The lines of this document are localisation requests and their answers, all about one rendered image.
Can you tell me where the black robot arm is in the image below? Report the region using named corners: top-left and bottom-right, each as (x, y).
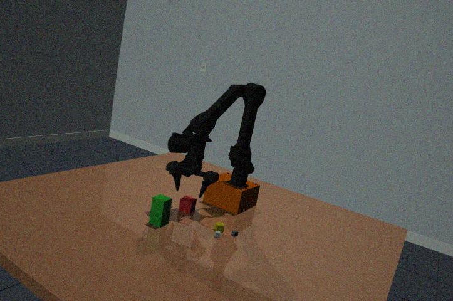
top-left (167, 83), bottom-right (266, 187)

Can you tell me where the yellow block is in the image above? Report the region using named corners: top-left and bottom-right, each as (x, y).
top-left (214, 222), bottom-right (224, 233)

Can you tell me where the green block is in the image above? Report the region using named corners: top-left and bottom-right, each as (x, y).
top-left (150, 194), bottom-right (172, 215)
top-left (149, 211), bottom-right (170, 228)

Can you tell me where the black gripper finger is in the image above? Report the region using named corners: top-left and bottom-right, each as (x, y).
top-left (199, 181), bottom-right (211, 198)
top-left (169, 171), bottom-right (181, 191)

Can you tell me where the red block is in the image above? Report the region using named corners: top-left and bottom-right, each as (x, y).
top-left (179, 196), bottom-right (197, 214)

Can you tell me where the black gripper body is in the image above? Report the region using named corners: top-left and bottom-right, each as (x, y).
top-left (166, 152), bottom-right (219, 184)

